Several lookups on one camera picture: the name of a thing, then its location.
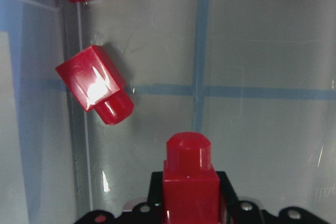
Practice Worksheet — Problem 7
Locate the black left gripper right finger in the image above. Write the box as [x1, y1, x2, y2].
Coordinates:
[218, 172, 239, 219]

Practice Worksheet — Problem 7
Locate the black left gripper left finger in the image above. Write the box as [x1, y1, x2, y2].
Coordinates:
[147, 172, 163, 206]

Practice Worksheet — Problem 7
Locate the red toy block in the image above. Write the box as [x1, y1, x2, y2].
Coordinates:
[162, 132, 219, 223]

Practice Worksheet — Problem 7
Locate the clear plastic storage box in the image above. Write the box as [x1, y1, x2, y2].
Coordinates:
[1, 0, 335, 223]

